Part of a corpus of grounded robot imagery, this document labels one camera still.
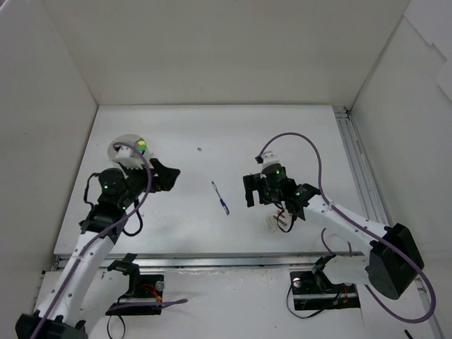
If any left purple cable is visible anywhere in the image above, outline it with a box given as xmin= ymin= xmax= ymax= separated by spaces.
xmin=30 ymin=141 xmax=189 ymax=339

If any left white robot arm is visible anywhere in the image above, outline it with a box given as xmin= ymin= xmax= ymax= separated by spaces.
xmin=15 ymin=158 xmax=181 ymax=338

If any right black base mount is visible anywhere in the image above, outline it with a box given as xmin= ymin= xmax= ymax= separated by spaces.
xmin=285 ymin=264 xmax=361 ymax=320

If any white round divided container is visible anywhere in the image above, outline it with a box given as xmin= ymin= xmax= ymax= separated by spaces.
xmin=107 ymin=133 xmax=153 ymax=169

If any aluminium rail front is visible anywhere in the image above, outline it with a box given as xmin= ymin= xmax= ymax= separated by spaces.
xmin=52 ymin=251 xmax=368 ymax=269

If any aluminium rail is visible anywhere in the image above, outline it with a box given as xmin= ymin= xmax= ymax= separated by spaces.
xmin=52 ymin=251 xmax=368 ymax=269
xmin=333 ymin=106 xmax=445 ymax=338

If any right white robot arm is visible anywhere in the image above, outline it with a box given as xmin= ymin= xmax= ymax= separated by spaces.
xmin=243 ymin=162 xmax=424 ymax=300

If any blue gel pen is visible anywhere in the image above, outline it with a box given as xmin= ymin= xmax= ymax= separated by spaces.
xmin=211 ymin=181 xmax=230 ymax=215

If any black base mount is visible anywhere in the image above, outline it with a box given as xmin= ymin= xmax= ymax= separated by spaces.
xmin=105 ymin=273 xmax=165 ymax=316
xmin=285 ymin=264 xmax=361 ymax=320

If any green cap highlighter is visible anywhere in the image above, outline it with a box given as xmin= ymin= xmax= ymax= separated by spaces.
xmin=138 ymin=140 xmax=147 ymax=152

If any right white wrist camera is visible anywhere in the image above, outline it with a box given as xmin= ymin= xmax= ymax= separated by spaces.
xmin=255 ymin=151 xmax=280 ymax=170

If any aluminium rail right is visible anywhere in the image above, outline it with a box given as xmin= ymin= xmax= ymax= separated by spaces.
xmin=333 ymin=106 xmax=445 ymax=338

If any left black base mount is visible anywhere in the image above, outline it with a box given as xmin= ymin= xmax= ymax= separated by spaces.
xmin=105 ymin=273 xmax=165 ymax=316

